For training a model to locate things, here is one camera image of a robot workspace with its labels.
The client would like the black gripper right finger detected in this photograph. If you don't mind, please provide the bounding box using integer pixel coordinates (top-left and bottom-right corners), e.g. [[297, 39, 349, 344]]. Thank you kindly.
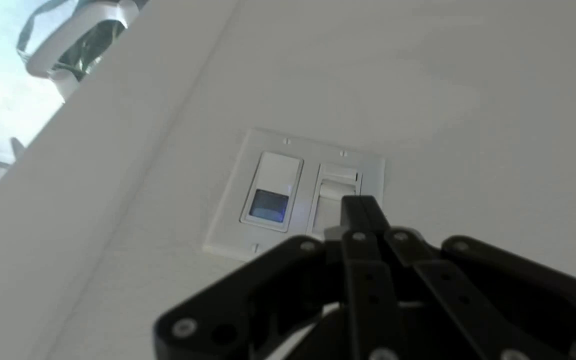
[[384, 228, 576, 360]]

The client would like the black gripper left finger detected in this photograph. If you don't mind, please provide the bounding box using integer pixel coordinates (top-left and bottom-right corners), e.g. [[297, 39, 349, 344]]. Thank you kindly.
[[155, 197, 401, 360]]

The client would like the white switch wall plate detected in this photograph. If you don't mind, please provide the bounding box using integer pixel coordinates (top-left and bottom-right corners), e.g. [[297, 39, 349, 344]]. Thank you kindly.
[[204, 129, 386, 261]]

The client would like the white door handle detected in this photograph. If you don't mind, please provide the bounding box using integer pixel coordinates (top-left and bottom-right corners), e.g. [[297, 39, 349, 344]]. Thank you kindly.
[[17, 0, 150, 98]]

